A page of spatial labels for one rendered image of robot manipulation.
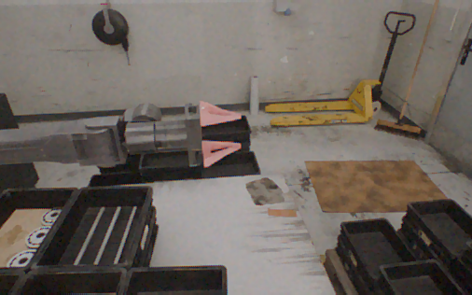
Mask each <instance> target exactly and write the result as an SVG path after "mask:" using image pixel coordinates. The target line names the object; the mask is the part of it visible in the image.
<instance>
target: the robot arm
mask: <svg viewBox="0 0 472 295"><path fill-rule="evenodd" d="M196 108H197V119H193V112H192V109H193V107H192V104H185V119H174V120H161V119H162V115H161V111H160V109H159V108H158V107H157V106H156V105H153V104H150V103H143V104H140V105H138V106H137V107H136V108H133V109H127V110H126V111H125V113H124V115H122V116H107V117H96V118H92V119H79V120H77V121H64V122H63V123H61V124H57V125H51V126H47V127H40V128H29V129H16V130H0V164H11V163H23V162H59V163H62V164H73V163H79V166H99V167H112V166H117V164H122V163H125V161H126V159H127V156H128V153H129V154H130V155H137V154H147V153H159V152H169V151H178V150H188V163H189V166H197V160H196V156H195V154H196V150H199V151H200V161H201V162H204V167H205V166H210V165H211V164H213V163H214V162H216V161H219V159H221V158H222V157H224V156H226V155H228V154H230V153H231V152H233V151H234V150H238V149H240V148H241V146H240V144H239V143H231V142H219V141H206V140H203V141H202V140H201V125H212V124H217V123H220V122H225V121H230V120H234V119H240V118H241V115H240V114H238V113H234V112H231V111H228V110H225V109H220V108H219V107H217V106H214V105H209V104H208V103H206V102H204V101H199V105H196ZM221 148H226V149H224V150H219V151H217V152H215V153H210V150H217V149H221ZM127 149H128V150H127Z"/></svg>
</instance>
